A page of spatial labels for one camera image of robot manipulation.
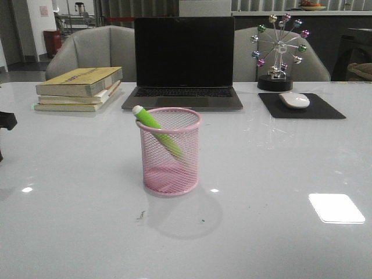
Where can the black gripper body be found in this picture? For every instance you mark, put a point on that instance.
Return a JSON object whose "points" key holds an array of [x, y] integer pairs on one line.
{"points": [[7, 120]]}

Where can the green marker pen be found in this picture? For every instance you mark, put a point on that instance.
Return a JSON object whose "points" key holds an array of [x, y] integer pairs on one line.
{"points": [[146, 119]]}

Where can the pink mesh pen holder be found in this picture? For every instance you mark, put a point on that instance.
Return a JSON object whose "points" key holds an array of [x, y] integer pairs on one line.
{"points": [[163, 174]]}

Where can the bottom book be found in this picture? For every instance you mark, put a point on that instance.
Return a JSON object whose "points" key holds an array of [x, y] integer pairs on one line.
{"points": [[68, 108]]}

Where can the top yellow book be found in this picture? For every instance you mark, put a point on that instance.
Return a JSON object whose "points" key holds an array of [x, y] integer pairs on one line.
{"points": [[83, 82]]}

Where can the middle book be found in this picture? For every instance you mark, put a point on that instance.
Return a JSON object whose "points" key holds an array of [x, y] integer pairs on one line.
{"points": [[101, 97]]}

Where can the red bin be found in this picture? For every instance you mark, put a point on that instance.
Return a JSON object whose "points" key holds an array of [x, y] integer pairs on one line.
{"points": [[52, 41]]}

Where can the left grey armchair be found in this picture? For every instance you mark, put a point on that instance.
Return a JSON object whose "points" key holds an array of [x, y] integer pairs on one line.
{"points": [[105, 46]]}

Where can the grey armchair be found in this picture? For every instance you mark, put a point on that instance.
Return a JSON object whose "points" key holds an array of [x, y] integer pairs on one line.
{"points": [[244, 66], [105, 46]]}

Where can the grey laptop black screen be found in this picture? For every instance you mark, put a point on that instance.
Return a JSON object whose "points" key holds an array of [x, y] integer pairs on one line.
{"points": [[184, 62]]}

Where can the right grey armchair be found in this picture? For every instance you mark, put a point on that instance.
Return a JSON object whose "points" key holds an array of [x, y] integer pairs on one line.
{"points": [[244, 66]]}

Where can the ferris wheel desk ornament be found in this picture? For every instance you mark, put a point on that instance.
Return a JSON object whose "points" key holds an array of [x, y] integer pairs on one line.
{"points": [[278, 47]]}

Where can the white computer mouse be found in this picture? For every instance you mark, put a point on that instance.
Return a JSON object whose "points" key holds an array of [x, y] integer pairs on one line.
{"points": [[294, 100]]}

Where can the black mouse pad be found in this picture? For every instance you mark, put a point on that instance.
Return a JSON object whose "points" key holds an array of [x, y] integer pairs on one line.
{"points": [[317, 109]]}

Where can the fruit bowl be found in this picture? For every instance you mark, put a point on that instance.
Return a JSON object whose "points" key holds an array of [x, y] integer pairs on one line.
{"points": [[310, 6]]}

